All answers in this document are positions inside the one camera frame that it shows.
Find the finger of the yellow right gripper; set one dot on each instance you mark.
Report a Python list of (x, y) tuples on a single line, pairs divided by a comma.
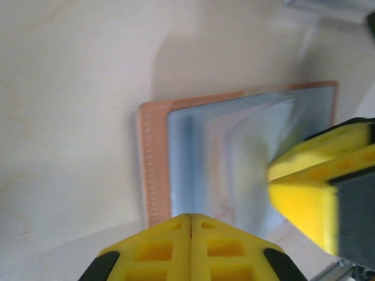
[(337, 140), (307, 205)]

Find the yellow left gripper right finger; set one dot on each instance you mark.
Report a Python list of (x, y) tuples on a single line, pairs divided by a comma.
[(231, 257)]

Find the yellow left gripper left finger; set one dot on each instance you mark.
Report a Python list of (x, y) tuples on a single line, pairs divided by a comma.
[(152, 257)]

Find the white card pink pattern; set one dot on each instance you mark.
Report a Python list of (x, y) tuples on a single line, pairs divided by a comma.
[(234, 164)]

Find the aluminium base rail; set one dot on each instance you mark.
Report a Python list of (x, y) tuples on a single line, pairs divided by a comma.
[(345, 273)]

